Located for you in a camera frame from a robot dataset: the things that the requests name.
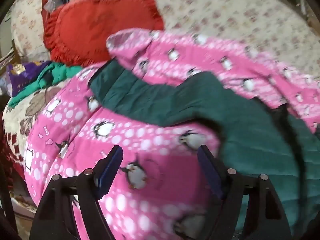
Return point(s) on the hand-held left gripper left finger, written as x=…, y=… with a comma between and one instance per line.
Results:
x=113, y=162

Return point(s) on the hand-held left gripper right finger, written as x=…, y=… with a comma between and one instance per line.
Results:
x=208, y=163

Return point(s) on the dark green puffer jacket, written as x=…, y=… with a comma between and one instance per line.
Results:
x=162, y=100

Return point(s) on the pink penguin print blanket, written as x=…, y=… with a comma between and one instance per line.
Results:
x=75, y=120

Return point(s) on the green cloth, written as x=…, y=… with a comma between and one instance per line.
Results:
x=58, y=73

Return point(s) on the red white patterned cloth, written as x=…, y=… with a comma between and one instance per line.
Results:
x=8, y=152

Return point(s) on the purple cloth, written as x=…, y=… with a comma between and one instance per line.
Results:
x=21, y=78

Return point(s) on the red ruffled pillow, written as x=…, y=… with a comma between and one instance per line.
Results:
x=95, y=27

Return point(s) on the floral bedsheet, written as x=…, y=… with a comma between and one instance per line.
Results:
x=225, y=10

